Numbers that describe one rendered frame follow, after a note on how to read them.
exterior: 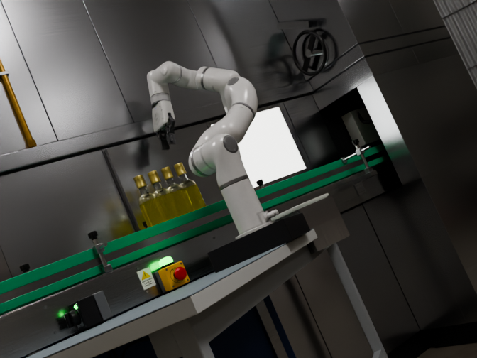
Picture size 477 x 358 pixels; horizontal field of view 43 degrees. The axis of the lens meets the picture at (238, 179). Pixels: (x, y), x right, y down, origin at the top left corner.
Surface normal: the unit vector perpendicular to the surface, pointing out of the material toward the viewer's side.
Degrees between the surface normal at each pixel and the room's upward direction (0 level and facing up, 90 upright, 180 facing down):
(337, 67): 90
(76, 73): 90
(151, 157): 90
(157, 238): 90
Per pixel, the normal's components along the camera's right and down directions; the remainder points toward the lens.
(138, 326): -0.31, 0.03
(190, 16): 0.52, -0.32
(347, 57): -0.75, 0.26
